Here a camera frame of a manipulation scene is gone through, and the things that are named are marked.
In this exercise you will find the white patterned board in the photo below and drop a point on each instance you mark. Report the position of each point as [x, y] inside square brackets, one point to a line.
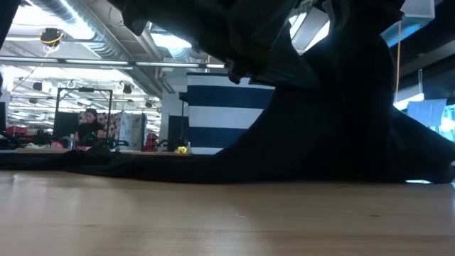
[132, 131]

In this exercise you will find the white paper sheet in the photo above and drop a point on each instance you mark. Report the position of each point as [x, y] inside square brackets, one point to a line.
[426, 112]

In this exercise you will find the black background rig frame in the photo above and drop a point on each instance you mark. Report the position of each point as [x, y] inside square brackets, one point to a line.
[57, 103]

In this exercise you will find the rectangular ceiling duct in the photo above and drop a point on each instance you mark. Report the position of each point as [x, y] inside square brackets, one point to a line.
[419, 10]

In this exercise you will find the floral patterned board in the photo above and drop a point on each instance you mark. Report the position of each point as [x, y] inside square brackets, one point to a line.
[112, 124]

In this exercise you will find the spiral round ventilation duct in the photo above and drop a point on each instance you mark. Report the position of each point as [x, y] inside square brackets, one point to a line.
[96, 39]

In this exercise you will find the navy white striped fabric bin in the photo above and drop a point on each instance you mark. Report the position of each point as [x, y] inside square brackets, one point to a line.
[220, 96]

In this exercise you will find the person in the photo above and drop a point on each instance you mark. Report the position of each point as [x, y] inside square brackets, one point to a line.
[89, 129]

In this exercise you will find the clear water bottle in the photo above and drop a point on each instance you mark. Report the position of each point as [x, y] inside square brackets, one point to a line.
[71, 141]

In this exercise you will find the red background item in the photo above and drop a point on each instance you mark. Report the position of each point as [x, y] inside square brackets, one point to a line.
[16, 131]
[152, 141]

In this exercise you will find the black garment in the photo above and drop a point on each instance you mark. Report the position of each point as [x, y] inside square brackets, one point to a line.
[320, 124]

